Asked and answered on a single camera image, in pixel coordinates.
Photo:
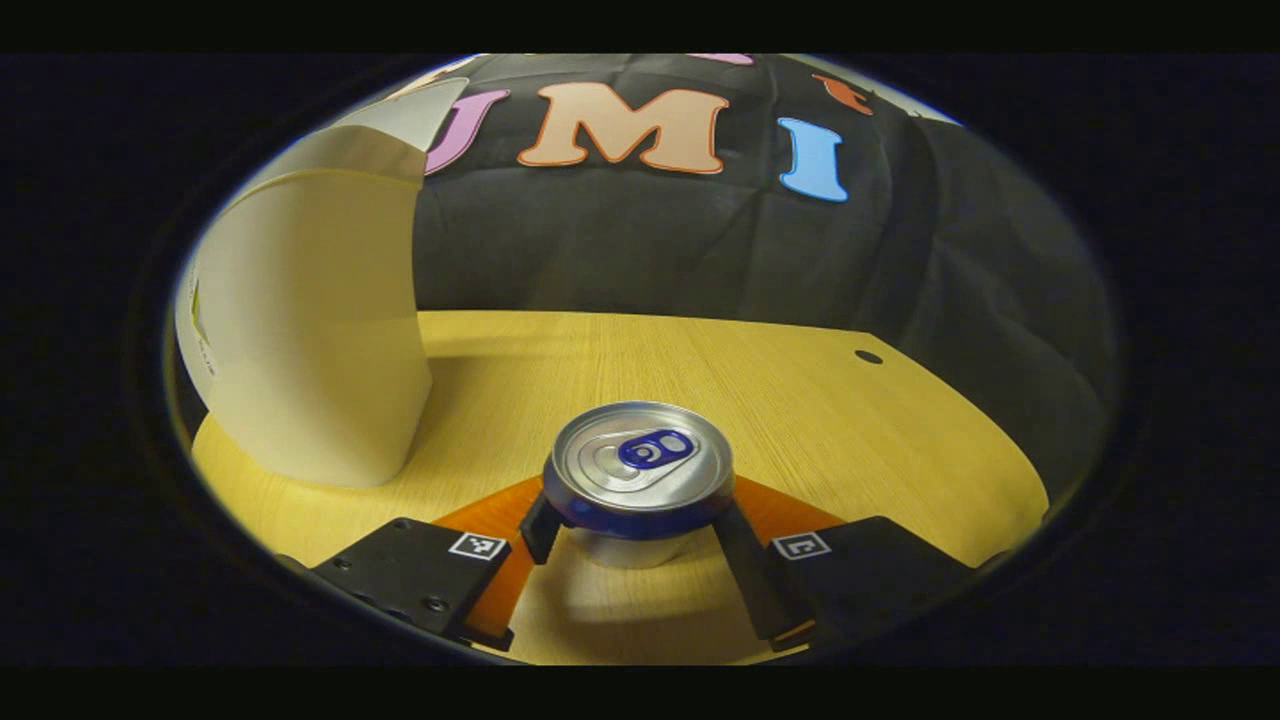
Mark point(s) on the white desktop garbage bin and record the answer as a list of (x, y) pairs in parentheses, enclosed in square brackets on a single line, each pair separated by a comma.
[(310, 330)]

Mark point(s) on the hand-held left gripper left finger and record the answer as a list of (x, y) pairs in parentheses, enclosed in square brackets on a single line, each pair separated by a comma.
[(542, 530)]

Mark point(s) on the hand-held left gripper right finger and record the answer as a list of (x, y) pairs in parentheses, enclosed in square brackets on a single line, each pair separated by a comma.
[(745, 570)]

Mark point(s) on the wooden desktop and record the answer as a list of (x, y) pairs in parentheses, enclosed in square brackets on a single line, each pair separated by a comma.
[(800, 420)]

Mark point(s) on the blue pop can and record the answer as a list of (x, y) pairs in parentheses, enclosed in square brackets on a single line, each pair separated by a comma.
[(640, 470)]

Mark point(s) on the black backdrop cloth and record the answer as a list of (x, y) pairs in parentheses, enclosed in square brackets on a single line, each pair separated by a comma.
[(650, 240)]

